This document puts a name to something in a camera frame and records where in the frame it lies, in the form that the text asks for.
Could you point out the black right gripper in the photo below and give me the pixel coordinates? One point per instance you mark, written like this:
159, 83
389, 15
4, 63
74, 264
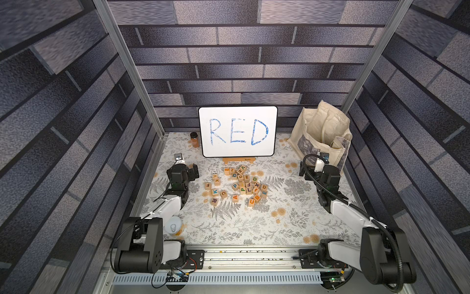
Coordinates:
324, 171

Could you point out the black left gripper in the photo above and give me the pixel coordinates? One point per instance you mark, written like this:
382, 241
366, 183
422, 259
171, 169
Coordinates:
191, 172

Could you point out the wooden block letter R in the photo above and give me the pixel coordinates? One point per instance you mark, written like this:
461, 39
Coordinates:
215, 202

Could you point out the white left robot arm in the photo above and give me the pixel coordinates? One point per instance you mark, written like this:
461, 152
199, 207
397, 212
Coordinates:
141, 247

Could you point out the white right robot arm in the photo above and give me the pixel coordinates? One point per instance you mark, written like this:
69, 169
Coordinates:
384, 256

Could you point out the small brown spice jar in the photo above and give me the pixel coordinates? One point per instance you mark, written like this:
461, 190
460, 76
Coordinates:
194, 137

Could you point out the wooden whiteboard stand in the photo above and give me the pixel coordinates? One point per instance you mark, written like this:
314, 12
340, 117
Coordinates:
250, 160

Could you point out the beige canvas tote bag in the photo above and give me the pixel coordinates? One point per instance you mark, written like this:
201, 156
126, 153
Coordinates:
325, 131

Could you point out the whiteboard with RED writing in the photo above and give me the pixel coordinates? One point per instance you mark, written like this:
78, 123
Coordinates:
229, 132

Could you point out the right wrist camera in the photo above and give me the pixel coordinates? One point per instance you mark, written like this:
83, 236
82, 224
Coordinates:
322, 160

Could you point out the aluminium rail base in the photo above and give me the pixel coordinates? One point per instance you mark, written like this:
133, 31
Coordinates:
245, 270

